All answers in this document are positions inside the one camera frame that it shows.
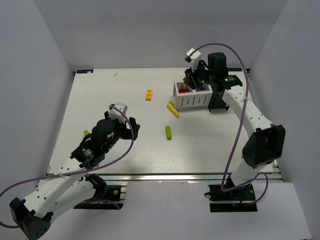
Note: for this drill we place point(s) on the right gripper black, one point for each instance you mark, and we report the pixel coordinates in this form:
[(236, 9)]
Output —
[(192, 78)]

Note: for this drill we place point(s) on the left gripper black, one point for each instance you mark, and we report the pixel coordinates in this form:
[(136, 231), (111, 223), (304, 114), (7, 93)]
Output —
[(125, 129)]

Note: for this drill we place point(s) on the red lego brick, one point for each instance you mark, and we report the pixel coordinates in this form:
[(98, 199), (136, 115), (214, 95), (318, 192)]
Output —
[(184, 90)]

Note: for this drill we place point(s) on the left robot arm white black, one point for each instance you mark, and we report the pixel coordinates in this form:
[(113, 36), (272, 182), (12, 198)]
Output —
[(73, 183)]

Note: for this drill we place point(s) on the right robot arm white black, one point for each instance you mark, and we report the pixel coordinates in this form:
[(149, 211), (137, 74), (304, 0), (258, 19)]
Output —
[(265, 140)]

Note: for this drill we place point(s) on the white double bin container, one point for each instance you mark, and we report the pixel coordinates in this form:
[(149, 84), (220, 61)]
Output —
[(190, 100)]

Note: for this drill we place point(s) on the green lego by white bin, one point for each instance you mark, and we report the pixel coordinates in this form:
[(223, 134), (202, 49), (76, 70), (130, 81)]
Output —
[(172, 104)]

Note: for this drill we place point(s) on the green long lego brick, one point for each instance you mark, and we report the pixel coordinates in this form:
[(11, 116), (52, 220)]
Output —
[(168, 132)]

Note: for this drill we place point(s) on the black double bin container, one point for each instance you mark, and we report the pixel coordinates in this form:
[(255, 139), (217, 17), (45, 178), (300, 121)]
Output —
[(216, 102)]

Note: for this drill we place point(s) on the long yellow lego brick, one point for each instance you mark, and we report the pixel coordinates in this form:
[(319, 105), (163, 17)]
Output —
[(173, 110)]

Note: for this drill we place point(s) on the orange yellow lego brick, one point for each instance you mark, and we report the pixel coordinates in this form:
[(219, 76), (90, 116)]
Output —
[(149, 94)]

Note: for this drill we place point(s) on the blue label right corner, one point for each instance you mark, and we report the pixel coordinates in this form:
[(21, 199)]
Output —
[(235, 69)]

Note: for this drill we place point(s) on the blue label corner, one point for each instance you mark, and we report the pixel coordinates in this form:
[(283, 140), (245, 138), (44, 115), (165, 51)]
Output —
[(235, 69), (84, 71)]

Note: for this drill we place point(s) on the small green lego left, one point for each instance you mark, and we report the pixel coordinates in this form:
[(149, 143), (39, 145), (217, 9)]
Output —
[(86, 132)]

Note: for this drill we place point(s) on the blue label left corner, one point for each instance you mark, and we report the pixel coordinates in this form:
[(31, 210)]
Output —
[(84, 71)]

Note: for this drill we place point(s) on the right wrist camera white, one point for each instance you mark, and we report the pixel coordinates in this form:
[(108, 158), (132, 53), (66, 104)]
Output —
[(193, 57)]

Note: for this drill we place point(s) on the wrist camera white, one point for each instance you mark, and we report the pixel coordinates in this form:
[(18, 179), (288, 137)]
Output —
[(193, 57), (117, 111)]

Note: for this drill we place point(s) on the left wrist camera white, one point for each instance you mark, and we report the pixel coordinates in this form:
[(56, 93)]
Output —
[(117, 111)]

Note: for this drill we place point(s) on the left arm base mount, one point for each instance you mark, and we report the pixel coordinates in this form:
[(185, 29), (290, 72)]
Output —
[(106, 196)]

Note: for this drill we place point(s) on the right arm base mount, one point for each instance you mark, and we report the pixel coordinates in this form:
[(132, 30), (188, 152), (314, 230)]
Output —
[(235, 201)]

